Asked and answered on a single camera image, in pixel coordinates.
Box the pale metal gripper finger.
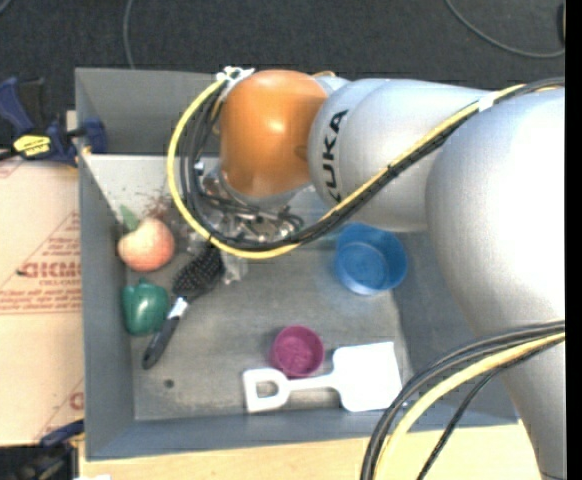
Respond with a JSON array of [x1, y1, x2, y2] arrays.
[[185, 227, 211, 255], [222, 253, 250, 286]]

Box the black hairbrush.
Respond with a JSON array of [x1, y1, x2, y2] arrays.
[[141, 244, 226, 371]]

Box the grey metal bin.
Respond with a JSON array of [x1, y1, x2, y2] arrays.
[[74, 66, 522, 462]]

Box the peach toy fruit, green leaf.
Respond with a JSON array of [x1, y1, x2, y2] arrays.
[[116, 204, 178, 274]]

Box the green toy bell pepper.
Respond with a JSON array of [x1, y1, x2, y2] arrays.
[[120, 277, 171, 337]]

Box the purple plastic cup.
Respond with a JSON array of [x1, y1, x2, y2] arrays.
[[269, 324, 326, 380]]

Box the blue plastic bowl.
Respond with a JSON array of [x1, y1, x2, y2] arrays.
[[333, 221, 409, 297]]

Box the white toy shovel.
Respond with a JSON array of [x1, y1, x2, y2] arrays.
[[241, 340, 404, 415]]

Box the brown cardboard board, red print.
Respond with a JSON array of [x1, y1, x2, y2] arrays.
[[0, 146, 86, 450]]

